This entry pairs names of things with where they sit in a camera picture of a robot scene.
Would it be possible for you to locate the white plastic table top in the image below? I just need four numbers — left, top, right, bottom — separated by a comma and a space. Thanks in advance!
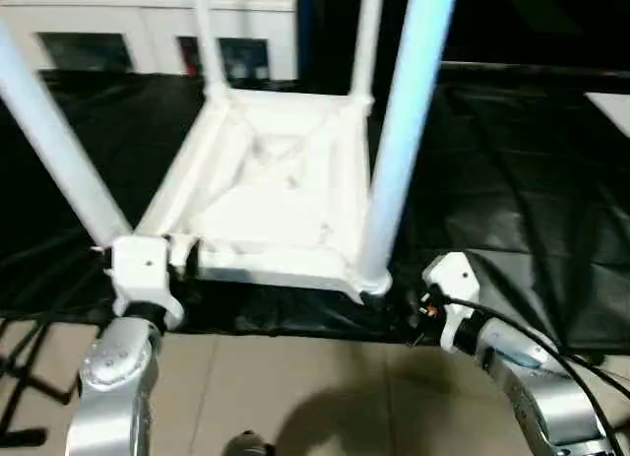
110, 86, 394, 307

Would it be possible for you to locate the black glossy mat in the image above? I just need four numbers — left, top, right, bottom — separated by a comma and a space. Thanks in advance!
0, 61, 630, 354

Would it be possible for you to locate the dark robot torso part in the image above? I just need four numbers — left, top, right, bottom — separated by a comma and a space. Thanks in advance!
224, 429, 277, 456

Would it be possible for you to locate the white cabinet with glass doors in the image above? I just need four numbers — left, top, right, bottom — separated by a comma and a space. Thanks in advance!
0, 0, 299, 81

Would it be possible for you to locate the long black bar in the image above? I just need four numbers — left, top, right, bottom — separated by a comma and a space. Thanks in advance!
440, 60, 630, 81

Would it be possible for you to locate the white flat panel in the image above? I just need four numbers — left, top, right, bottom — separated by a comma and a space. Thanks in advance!
584, 92, 630, 132

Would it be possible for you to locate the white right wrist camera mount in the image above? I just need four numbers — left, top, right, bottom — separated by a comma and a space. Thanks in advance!
421, 251, 482, 353

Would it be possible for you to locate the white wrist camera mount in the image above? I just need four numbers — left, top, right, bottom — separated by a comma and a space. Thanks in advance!
421, 251, 482, 353
108, 234, 187, 330

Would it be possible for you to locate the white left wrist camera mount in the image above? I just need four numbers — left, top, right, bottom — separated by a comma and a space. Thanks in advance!
108, 234, 187, 330

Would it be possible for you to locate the black folding table frame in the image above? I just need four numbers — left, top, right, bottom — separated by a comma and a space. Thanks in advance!
0, 317, 75, 447

